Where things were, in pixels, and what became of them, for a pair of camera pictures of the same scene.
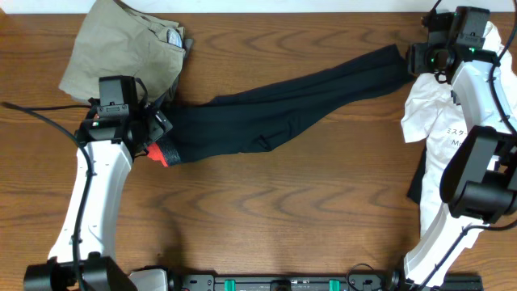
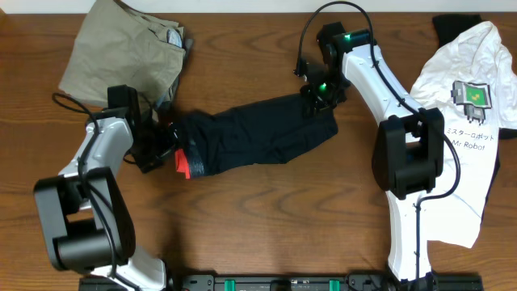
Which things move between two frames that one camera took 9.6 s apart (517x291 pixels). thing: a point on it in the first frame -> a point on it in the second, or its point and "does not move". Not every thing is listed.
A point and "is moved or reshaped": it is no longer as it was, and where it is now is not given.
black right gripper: [418, 52] -> [308, 94]
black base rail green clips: [305, 282] does not move
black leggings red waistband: [261, 120] is moved or reshaped
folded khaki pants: [114, 40] does not move
